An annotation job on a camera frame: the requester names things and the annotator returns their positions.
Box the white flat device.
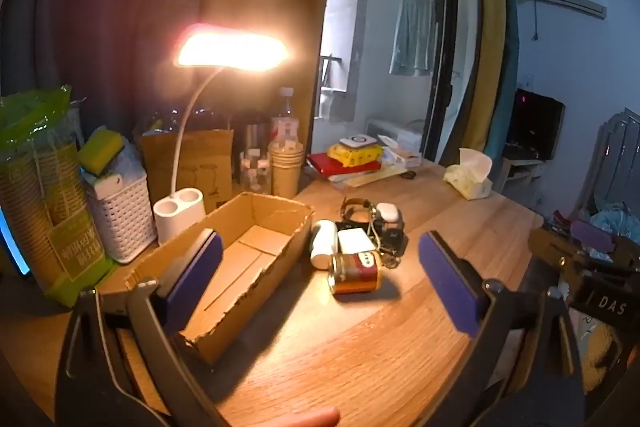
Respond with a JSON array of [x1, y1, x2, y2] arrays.
[[339, 134, 378, 150]]

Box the dark curtain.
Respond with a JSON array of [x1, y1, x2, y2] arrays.
[[35, 0, 221, 132]]

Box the black keychain tool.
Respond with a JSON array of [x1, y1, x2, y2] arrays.
[[371, 219, 407, 269]]

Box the white plastic bottle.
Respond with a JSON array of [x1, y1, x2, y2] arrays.
[[309, 220, 340, 270]]

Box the yellow wipes packet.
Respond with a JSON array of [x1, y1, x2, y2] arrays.
[[327, 142, 383, 168]]

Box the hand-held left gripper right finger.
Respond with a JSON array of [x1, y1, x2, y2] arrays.
[[417, 231, 586, 427]]

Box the clear water bottle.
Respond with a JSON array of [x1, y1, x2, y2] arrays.
[[270, 87, 301, 148]]

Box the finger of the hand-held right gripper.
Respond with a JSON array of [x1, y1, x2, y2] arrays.
[[528, 227, 617, 279]]

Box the person's left hand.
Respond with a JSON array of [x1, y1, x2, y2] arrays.
[[279, 408, 342, 427]]

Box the white earbuds case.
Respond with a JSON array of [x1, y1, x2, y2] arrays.
[[375, 202, 404, 223]]

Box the stack of brown paper cups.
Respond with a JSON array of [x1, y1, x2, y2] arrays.
[[268, 141, 306, 198]]

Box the clear plastic bag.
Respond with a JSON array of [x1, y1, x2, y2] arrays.
[[115, 142, 147, 178]]

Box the brown strap wristwatch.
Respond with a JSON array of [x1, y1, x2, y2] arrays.
[[341, 197, 377, 224]]

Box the black television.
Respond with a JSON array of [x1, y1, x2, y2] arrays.
[[506, 89, 566, 160]]

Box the steel thermos flask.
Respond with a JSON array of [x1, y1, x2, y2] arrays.
[[232, 117, 273, 188]]

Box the red tin can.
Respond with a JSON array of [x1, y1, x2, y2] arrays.
[[327, 251, 383, 295]]

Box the brown lamp carton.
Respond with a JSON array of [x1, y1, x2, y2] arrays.
[[140, 127, 235, 212]]

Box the white plastic basket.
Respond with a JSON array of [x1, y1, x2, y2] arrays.
[[82, 169, 158, 264]]

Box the hanging pale garment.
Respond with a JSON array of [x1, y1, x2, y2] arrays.
[[389, 0, 438, 78]]

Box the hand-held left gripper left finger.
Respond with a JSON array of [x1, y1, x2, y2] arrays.
[[55, 227, 226, 427]]

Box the yellow green sponge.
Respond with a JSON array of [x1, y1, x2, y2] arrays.
[[77, 127, 126, 172]]

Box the grey radiator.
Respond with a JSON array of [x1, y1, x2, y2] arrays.
[[582, 107, 640, 218]]

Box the white desk lamp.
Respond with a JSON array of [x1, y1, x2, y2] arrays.
[[152, 24, 291, 245]]

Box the white charger plug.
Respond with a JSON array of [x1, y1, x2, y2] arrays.
[[337, 228, 377, 255]]

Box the white balcony appliance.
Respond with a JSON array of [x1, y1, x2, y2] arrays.
[[365, 119, 426, 158]]

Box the green packet of paper cups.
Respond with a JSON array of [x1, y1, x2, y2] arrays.
[[0, 84, 118, 308]]

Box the patterned glass jar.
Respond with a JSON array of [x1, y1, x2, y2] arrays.
[[240, 148, 273, 195]]

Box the cardboard box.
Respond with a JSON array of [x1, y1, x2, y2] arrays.
[[124, 192, 316, 365]]

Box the tissue pack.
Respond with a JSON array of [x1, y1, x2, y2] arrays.
[[443, 148, 493, 201]]

